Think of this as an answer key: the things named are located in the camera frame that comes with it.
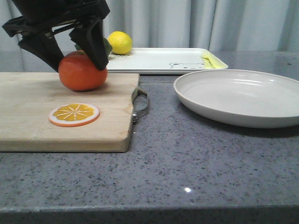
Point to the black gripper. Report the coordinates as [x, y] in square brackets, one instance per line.
[40, 20]

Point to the metal cutting board handle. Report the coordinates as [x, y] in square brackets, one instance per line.
[140, 104]

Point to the white rectangular tray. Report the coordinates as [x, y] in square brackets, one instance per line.
[157, 61]

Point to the beige round plate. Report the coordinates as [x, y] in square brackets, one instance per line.
[241, 97]

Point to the wooden cutting board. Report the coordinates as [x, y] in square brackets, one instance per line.
[27, 98]

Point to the grey curtain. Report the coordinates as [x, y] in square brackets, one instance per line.
[216, 25]

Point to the yellow lemon right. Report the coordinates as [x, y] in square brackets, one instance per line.
[121, 42]

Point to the orange mandarin fruit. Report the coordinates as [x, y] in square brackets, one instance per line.
[78, 73]

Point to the orange slice toy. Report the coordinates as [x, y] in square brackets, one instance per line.
[73, 115]

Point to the green lime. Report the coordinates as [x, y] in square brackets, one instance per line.
[107, 45]

